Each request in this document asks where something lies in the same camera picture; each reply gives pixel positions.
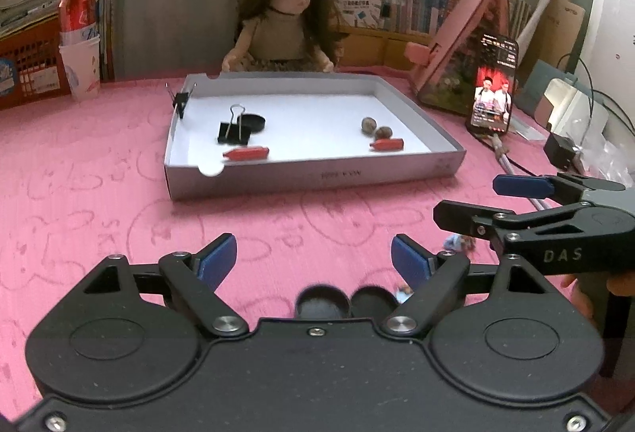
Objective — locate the blue upright books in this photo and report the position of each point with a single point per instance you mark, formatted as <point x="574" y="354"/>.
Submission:
<point x="99" y="0"/>

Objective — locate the small black binder clip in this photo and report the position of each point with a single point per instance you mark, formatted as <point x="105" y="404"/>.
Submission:
<point x="181" y="102"/>

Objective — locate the black round lid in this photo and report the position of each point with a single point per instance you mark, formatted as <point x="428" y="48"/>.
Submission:
<point x="255" y="123"/>

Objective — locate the brown nut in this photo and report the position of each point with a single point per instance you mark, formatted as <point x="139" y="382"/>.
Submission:
<point x="369" y="125"/>
<point x="384" y="133"/>

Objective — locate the white pink carton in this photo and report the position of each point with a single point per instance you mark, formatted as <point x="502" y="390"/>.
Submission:
<point x="575" y="109"/>

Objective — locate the large black binder clip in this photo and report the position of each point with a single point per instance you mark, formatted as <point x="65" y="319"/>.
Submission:
<point x="233" y="131"/>

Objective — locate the brown cardboard box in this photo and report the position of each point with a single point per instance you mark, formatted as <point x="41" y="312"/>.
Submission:
<point x="560" y="35"/>

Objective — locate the red drink can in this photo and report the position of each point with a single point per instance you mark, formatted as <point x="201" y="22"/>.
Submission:
<point x="78" y="10"/>

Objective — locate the person's right hand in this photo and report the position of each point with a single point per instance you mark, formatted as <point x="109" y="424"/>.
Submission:
<point x="580" y="300"/>

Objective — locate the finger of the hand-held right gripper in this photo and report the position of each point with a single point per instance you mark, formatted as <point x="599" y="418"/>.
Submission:
<point x="466" y="216"/>
<point x="521" y="185"/>

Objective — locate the black charger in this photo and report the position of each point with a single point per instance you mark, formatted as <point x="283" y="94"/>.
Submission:
<point x="560" y="151"/>

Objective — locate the grey booklet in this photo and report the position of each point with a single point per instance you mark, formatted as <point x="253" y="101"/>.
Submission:
<point x="543" y="84"/>

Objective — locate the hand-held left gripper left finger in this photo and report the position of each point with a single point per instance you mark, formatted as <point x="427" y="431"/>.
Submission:
<point x="218" y="259"/>

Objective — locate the yellow wooden drawer box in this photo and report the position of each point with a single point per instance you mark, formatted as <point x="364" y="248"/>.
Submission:
<point x="377" y="50"/>

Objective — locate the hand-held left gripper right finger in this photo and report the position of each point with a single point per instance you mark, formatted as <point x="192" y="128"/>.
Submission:
<point x="409" y="261"/>

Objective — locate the pink towel mat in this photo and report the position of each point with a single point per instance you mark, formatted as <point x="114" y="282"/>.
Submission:
<point x="89" y="194"/>

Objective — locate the red marker cap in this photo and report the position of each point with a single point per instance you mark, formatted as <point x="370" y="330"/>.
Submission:
<point x="388" y="144"/>
<point x="245" y="153"/>

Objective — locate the red plastic basket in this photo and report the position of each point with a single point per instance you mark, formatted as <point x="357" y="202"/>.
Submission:
<point x="34" y="69"/>

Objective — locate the decorated blue hair clip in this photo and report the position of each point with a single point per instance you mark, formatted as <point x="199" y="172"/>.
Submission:
<point x="459" y="244"/>

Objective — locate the white paper cup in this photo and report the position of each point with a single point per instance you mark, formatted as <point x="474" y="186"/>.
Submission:
<point x="82" y="69"/>

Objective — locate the pink triangular stand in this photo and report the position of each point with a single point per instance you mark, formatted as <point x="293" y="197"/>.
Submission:
<point x="451" y="50"/>

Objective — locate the black smartphone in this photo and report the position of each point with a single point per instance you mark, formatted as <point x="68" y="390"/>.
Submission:
<point x="493" y="84"/>

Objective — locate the white cardboard box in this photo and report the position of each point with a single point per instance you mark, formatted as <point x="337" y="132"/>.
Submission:
<point x="297" y="124"/>

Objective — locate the clear plastic bags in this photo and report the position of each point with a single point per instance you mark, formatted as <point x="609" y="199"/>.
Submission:
<point x="612" y="159"/>

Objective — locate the colourful printed box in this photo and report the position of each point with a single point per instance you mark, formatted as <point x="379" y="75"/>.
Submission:
<point x="357" y="5"/>

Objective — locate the brown-haired doll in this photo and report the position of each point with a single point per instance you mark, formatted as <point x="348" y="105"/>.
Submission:
<point x="283" y="30"/>

